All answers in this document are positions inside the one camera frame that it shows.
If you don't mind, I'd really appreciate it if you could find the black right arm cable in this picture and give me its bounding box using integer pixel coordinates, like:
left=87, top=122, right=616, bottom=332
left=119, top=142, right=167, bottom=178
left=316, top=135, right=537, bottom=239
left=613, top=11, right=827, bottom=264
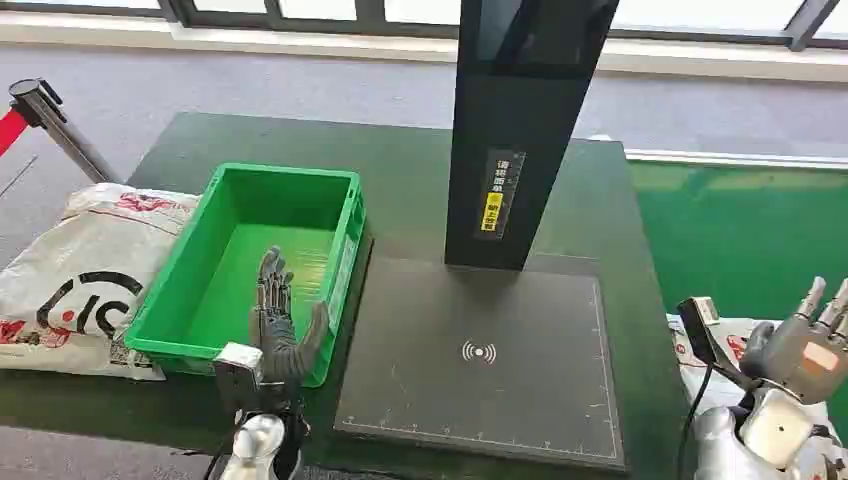
left=675, top=362, right=715, bottom=480

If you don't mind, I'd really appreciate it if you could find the green plastic crate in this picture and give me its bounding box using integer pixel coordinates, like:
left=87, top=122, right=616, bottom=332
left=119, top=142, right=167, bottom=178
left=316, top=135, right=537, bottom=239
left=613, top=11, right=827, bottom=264
left=123, top=162, right=367, bottom=389

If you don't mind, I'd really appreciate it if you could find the steel stanchion post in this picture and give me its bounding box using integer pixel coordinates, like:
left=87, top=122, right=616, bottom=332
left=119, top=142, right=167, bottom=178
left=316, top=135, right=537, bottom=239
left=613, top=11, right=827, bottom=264
left=7, top=78, right=124, bottom=185

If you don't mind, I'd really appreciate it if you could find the dark window frame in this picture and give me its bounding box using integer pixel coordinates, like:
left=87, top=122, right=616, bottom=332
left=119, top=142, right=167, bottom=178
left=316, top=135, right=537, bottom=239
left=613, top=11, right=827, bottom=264
left=0, top=0, right=848, bottom=53

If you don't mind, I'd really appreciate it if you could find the red barrier belt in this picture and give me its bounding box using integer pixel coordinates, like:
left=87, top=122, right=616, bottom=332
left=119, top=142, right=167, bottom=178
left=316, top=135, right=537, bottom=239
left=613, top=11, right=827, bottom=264
left=0, top=107, right=31, bottom=159

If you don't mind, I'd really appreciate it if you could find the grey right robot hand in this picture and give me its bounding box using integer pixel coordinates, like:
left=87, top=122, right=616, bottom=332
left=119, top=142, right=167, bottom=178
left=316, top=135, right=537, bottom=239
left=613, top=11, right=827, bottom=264
left=738, top=276, right=848, bottom=405

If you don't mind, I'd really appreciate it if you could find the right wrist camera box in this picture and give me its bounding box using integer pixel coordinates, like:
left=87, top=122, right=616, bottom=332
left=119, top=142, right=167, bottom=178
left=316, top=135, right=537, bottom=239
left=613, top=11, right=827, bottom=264
left=676, top=296, right=757, bottom=393

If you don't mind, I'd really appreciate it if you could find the white parcel bag red print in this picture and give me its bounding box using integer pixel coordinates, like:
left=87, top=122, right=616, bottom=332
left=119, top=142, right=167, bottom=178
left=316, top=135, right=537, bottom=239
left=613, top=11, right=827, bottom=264
left=665, top=314, right=848, bottom=458

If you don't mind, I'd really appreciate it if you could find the large white parcel black logo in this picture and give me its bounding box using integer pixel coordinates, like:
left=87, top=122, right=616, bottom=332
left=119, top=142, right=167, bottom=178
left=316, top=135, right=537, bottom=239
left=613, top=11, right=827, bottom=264
left=0, top=182, right=202, bottom=383

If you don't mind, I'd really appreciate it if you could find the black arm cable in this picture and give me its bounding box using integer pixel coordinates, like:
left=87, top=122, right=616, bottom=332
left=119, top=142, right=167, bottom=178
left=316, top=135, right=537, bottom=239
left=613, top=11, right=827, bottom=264
left=675, top=362, right=715, bottom=480
left=201, top=410, right=243, bottom=480

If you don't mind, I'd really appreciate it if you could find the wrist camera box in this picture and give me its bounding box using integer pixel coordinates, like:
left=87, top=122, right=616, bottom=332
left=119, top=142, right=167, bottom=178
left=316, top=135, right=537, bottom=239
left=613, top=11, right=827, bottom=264
left=676, top=296, right=757, bottom=393
left=213, top=343, right=266, bottom=415

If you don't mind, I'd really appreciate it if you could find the yellow and black label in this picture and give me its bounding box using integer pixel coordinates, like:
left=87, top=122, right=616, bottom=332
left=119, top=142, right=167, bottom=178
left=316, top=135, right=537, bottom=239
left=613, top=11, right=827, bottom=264
left=478, top=148, right=528, bottom=241

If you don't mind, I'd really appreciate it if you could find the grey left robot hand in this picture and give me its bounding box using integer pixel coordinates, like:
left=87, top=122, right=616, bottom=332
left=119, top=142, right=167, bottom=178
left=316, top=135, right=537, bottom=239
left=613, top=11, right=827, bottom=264
left=247, top=245, right=331, bottom=402

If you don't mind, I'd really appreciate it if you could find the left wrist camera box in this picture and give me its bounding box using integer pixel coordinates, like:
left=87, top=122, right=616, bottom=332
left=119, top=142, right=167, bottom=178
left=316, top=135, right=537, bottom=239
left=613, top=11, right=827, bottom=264
left=213, top=343, right=266, bottom=415

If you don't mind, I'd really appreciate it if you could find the black scanner stand with base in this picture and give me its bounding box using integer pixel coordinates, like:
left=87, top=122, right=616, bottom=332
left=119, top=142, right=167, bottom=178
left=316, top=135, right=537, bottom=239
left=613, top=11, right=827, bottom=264
left=333, top=0, right=627, bottom=473

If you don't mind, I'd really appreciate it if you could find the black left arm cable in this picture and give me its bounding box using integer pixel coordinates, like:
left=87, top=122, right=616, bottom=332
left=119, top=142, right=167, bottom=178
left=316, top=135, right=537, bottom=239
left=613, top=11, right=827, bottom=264
left=201, top=410, right=243, bottom=480

